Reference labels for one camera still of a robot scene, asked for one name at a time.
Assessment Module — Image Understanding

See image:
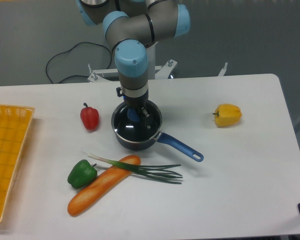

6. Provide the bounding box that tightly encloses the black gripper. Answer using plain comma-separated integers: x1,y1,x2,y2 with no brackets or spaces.
116,86,152,130

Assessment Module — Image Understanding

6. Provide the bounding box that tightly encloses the glass lid blue knob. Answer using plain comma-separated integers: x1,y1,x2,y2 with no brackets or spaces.
111,101,162,142

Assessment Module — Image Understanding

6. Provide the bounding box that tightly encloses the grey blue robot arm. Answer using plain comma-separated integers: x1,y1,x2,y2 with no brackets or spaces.
77,0,191,127

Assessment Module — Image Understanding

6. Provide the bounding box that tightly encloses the red bell pepper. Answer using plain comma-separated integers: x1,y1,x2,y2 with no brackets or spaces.
80,102,100,131

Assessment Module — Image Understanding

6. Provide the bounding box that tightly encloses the green spring onion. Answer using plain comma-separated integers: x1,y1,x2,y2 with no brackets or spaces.
87,153,183,185

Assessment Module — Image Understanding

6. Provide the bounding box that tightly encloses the orange baguette bread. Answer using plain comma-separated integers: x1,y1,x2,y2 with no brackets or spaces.
67,154,141,217

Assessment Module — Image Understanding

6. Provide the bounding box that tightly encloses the yellow bell pepper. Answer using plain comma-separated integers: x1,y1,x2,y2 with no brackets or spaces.
213,103,242,128

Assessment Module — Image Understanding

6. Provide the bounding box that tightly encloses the green bell pepper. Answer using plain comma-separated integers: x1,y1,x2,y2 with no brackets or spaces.
67,159,98,189

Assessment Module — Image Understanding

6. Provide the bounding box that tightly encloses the yellow woven basket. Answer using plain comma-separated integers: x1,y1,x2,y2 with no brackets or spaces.
0,104,35,222

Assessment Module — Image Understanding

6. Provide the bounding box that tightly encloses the dark saucepan blue handle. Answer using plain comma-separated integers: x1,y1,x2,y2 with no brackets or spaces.
110,100,205,162

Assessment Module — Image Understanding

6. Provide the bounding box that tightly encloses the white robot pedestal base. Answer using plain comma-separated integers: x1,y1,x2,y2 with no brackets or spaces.
86,41,229,83

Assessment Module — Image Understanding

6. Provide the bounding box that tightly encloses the black floor cable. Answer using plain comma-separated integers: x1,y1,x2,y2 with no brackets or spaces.
45,41,113,85

